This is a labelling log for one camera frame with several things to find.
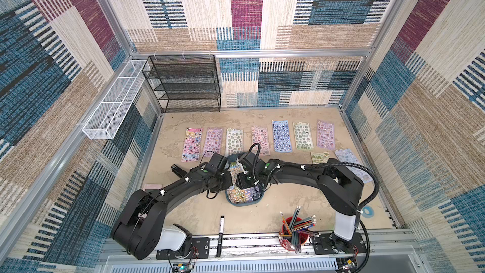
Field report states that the panda sticker sheet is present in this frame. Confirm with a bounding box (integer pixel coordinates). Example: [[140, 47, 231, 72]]
[[227, 161, 262, 204]]

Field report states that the purple sticker sheet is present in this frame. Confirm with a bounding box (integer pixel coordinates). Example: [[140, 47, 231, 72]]
[[203, 128, 224, 157]]

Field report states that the pink bonbon sticker sheet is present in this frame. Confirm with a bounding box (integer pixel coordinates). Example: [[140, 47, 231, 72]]
[[251, 126, 270, 156]]

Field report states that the pink cat sticker sheet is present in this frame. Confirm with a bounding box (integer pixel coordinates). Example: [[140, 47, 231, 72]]
[[181, 128, 203, 163]]

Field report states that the green dinosaur sticker sheet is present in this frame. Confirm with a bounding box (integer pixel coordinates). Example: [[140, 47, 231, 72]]
[[226, 128, 244, 155]]

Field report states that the blue penguin sticker sheet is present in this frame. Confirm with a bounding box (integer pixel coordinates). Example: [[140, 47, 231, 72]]
[[272, 120, 293, 153]]

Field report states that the green frog sticker sheet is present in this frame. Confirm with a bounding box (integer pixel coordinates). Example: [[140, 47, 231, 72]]
[[293, 122, 314, 150]]

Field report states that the green house sticker sheet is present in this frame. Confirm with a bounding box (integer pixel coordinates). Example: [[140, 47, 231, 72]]
[[311, 152, 330, 164]]

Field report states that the pink character sticker sheet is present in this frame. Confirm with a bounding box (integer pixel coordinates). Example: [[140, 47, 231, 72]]
[[317, 120, 336, 150]]

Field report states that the pastel sticker sheet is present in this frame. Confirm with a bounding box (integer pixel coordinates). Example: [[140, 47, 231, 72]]
[[335, 149, 373, 183]]

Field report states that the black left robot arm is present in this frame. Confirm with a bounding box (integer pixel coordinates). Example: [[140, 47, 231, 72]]
[[111, 153, 232, 260]]

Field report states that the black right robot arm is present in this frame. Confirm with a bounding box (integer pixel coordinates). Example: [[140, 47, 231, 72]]
[[236, 152, 364, 252]]

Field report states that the black marker pen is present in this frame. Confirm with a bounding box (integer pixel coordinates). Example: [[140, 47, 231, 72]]
[[215, 216, 225, 258]]

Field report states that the pink calculator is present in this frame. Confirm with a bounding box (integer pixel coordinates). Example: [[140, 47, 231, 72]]
[[143, 184, 163, 191]]

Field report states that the red pencil cup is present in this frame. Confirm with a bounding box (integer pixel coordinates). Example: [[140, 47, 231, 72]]
[[279, 217, 309, 251]]

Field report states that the blue tape roll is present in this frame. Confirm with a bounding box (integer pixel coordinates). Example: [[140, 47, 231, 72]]
[[361, 206, 375, 219]]

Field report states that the black wire shelf rack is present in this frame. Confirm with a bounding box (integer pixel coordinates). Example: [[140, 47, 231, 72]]
[[143, 54, 222, 113]]

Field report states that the black corrugated cable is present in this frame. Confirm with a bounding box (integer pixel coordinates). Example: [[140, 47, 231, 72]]
[[246, 143, 380, 273]]

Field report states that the white wire mesh basket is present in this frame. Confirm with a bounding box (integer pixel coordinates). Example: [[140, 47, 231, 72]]
[[83, 60, 146, 140]]

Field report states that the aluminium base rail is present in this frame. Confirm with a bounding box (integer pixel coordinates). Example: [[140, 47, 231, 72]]
[[95, 230, 427, 272]]

